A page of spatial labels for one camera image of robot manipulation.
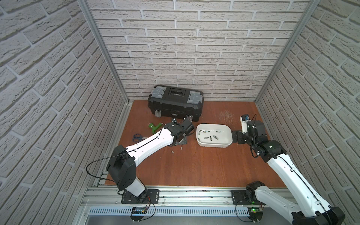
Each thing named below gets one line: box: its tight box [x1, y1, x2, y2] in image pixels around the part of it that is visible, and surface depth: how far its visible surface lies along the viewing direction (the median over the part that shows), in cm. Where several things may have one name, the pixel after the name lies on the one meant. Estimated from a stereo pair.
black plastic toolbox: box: [147, 84, 205, 123], surface depth 101 cm
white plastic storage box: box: [195, 123, 233, 149], surface depth 100 cm
